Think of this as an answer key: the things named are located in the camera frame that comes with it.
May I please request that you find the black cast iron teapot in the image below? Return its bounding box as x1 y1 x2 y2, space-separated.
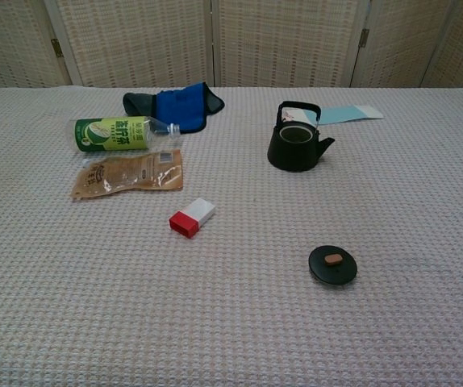
266 100 336 173

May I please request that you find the light blue paper card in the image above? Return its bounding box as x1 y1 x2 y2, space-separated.
283 104 385 127

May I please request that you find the woven folding screen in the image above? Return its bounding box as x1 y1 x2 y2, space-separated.
0 0 463 93

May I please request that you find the black lid with wooden knob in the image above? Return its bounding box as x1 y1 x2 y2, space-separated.
308 244 357 286

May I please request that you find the blue and grey cloth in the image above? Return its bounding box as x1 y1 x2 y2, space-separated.
122 81 226 135

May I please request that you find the beige woven tablecloth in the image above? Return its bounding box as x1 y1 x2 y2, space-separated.
0 85 463 387

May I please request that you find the red and white box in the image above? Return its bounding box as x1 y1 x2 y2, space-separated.
169 198 217 239

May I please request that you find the brown snack pouch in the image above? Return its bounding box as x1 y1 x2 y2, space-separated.
69 148 185 201

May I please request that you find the green label tea bottle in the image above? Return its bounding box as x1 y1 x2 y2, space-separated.
66 114 182 153

